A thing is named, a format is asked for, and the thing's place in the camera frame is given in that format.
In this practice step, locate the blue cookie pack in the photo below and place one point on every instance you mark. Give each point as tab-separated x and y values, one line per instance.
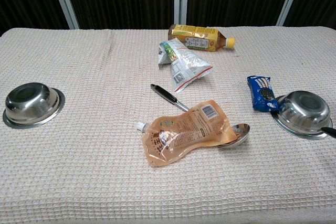
262	93

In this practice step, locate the steel bowl with wide rim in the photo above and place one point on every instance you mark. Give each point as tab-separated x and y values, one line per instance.
304	113

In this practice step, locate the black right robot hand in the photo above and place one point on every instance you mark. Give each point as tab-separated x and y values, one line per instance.
329	131

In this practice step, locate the white snack bag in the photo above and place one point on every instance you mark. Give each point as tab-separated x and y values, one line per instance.
186	64

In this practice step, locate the orange spout pouch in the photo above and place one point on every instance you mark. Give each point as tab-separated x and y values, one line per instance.
183	132

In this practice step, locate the steel bowl with plain rim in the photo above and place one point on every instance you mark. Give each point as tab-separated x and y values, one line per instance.
31	106

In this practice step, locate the beige waffle tablecloth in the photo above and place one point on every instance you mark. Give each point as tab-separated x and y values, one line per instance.
92	142

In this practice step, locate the yellow tea bottle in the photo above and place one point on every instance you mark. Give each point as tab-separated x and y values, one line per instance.
199	37

